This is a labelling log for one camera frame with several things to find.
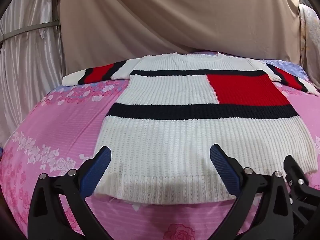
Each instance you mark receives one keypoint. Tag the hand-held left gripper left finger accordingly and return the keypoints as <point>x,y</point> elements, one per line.
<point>97,172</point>

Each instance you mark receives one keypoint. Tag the white red navy knit sweater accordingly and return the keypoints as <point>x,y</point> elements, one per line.
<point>162,142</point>

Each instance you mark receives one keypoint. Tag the pink floral bedsheet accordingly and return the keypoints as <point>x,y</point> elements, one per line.
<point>62,130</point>

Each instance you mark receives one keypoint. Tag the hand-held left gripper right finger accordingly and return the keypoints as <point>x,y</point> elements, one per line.
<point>225,172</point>

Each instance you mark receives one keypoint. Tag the beige backdrop cloth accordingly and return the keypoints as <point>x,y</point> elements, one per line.
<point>162,17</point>

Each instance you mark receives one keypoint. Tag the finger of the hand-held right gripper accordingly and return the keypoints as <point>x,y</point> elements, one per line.
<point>295,172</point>

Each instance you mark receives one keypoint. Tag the silver satin curtain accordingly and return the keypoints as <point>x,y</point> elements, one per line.
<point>30,67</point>

